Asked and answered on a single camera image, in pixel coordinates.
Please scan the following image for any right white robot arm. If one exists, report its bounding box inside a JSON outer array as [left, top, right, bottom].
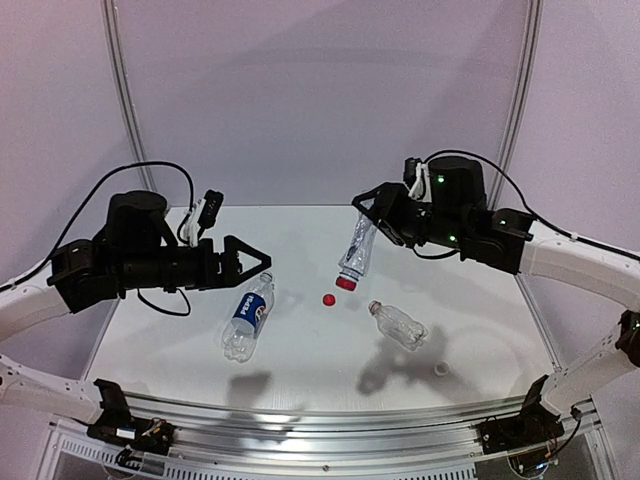
[[352, 182, 639, 419]]

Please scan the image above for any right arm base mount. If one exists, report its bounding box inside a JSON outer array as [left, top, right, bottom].
[[476, 375, 565, 455]]

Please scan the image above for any aluminium frame post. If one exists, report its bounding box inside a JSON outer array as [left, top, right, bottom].
[[486, 1, 543, 208], [100, 0, 158, 193]]

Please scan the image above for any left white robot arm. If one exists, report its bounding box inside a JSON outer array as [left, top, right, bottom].
[[1, 236, 272, 427]]

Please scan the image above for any right aluminium frame post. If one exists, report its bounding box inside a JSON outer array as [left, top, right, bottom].
[[486, 1, 543, 208]]

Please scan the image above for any left aluminium frame post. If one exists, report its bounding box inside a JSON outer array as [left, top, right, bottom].
[[100, 0, 158, 193]]

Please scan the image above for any Pepsi label plastic bottle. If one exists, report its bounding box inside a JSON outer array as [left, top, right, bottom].
[[221, 271, 275, 363]]

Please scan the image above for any crushed bottle red cap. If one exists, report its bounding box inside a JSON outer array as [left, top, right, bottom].
[[334, 207, 380, 292]]

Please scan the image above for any white bottle cap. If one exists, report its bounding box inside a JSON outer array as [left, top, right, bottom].
[[434, 362, 450, 377]]

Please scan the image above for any clear bottle red cap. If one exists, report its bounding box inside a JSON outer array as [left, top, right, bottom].
[[368, 300, 428, 351]]

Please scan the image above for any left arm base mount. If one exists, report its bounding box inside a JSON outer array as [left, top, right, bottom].
[[87, 379, 176, 470]]

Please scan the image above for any front aluminium rail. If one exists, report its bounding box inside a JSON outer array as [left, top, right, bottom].
[[47, 392, 601, 480]]

